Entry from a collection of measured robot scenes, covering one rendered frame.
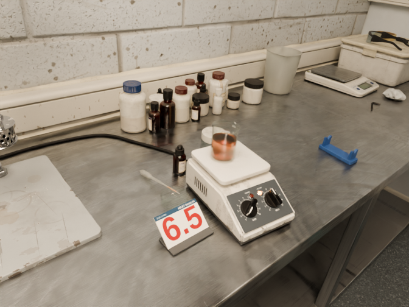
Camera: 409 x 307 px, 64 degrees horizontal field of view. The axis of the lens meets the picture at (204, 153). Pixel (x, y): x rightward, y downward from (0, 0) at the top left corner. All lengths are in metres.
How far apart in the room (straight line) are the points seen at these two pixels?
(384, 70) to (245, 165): 1.09
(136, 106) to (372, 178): 0.61
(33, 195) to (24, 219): 0.07
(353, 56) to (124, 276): 1.40
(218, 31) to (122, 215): 0.77
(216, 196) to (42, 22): 0.59
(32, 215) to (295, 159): 0.60
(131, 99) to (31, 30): 0.28
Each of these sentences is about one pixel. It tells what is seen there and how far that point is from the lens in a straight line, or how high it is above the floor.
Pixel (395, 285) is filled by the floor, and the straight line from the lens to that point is 1.75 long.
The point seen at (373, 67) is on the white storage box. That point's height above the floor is 0.81.
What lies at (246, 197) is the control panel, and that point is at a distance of 0.60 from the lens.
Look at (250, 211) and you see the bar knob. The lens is 0.57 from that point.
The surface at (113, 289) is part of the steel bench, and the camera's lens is 0.54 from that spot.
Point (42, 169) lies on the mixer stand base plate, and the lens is 0.78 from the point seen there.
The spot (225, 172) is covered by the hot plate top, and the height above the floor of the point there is 0.84.
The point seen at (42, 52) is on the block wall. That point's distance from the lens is 0.92.
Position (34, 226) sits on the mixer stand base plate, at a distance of 0.64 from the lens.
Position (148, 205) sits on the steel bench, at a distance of 0.66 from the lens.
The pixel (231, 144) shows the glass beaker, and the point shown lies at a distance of 0.61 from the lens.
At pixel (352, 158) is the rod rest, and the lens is 0.91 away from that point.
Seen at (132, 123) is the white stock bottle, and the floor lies 0.78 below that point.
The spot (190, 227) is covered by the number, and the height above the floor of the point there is 0.76.
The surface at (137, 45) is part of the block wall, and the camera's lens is 1.02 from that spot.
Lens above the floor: 1.18
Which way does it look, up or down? 32 degrees down
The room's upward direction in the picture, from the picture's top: 5 degrees clockwise
